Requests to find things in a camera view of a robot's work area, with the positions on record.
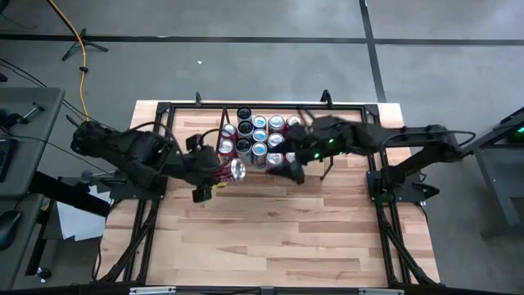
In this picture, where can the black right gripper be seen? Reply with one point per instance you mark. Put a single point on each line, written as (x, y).
(327, 135)

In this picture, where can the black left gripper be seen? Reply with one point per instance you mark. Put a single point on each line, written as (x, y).
(198, 168)

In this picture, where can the blue silver Red Bull can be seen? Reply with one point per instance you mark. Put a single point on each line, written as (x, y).
(259, 149)
(260, 134)
(259, 121)

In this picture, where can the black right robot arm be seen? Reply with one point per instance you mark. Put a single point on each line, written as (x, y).
(409, 135)

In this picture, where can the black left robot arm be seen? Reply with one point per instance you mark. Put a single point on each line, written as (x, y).
(123, 143)

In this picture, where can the yellow paper tag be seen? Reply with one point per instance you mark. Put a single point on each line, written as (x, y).
(221, 185)

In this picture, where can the black table clamp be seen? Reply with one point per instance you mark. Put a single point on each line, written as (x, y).
(326, 96)
(198, 98)

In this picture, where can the silver aluminium profile piece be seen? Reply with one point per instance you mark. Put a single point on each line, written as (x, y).
(152, 290)
(380, 291)

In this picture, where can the black desk support beam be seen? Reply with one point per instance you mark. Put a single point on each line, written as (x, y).
(69, 192)

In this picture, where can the white paper sheets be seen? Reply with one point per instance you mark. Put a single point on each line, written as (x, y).
(78, 221)

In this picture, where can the black tripod stand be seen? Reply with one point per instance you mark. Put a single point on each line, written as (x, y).
(82, 43)

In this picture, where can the dark grey desk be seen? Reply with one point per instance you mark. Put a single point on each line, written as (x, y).
(37, 135)

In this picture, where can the black metal tool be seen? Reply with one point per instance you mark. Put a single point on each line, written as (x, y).
(30, 111)

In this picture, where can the dark grey side table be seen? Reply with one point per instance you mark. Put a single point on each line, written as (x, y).
(499, 176)

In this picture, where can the black caster wheel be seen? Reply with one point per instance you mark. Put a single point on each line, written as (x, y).
(42, 273)

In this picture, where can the black keyboard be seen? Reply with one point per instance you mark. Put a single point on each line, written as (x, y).
(6, 157)

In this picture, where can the black computer mouse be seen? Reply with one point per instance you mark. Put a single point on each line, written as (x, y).
(8, 227)

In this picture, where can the wooden shelf with black frame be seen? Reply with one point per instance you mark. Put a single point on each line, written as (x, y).
(315, 170)

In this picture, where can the black station frame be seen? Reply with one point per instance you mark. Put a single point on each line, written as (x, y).
(270, 106)

